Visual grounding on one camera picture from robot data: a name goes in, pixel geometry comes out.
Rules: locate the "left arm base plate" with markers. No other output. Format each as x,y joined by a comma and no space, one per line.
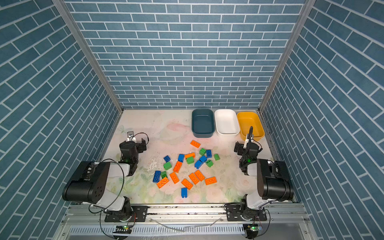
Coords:
127,214

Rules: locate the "blue lego long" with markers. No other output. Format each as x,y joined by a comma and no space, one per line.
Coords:
200,162
157,176

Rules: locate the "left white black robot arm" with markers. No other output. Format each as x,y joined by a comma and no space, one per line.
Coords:
88,182

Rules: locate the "blue lego bottom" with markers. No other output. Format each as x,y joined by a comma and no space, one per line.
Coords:
184,192

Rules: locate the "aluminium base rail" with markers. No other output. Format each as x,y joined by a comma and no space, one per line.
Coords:
209,213

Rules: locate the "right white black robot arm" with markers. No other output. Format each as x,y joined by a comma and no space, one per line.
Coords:
273,179

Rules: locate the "green lego small top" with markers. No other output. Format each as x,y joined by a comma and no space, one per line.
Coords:
202,151

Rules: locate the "white plastic bin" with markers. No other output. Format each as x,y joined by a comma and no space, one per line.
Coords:
227,122

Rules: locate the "dark teal plastic bin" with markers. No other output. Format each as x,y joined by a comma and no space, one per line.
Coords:
203,123

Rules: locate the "right green circuit board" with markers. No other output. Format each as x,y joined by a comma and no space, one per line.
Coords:
252,231

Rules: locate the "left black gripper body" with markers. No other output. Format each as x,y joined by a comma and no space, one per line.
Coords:
129,145

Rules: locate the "orange lego brick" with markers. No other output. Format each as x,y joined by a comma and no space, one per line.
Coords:
195,144

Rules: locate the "yellow plastic bin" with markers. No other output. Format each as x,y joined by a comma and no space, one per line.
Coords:
247,120

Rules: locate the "blue lego small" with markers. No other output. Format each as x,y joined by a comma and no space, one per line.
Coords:
167,159
181,158

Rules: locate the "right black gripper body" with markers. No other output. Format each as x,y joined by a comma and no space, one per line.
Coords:
249,147

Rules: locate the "left green circuit board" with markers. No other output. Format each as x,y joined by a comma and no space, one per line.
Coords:
123,230

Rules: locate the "blue lego small top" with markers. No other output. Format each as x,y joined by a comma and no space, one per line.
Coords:
181,158

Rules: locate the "green lego small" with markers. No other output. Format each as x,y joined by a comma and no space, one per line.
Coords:
202,151
163,174

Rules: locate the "green circuit board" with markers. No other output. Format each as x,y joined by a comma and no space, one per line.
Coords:
252,231
123,230

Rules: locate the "green lego small lower-left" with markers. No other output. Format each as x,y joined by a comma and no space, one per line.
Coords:
163,174

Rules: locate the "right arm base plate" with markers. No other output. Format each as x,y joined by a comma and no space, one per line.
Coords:
246,213

